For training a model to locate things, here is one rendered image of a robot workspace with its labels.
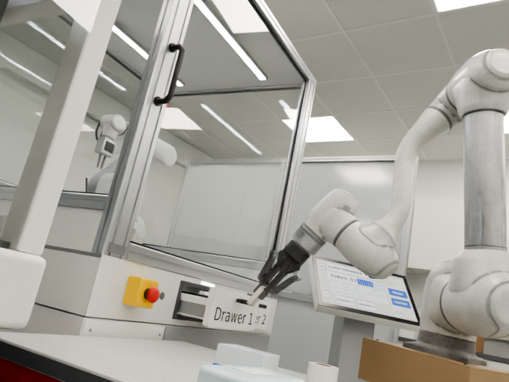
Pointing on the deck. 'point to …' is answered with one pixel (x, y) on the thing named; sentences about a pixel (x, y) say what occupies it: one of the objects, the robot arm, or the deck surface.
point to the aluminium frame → (141, 143)
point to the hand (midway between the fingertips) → (257, 295)
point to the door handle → (173, 74)
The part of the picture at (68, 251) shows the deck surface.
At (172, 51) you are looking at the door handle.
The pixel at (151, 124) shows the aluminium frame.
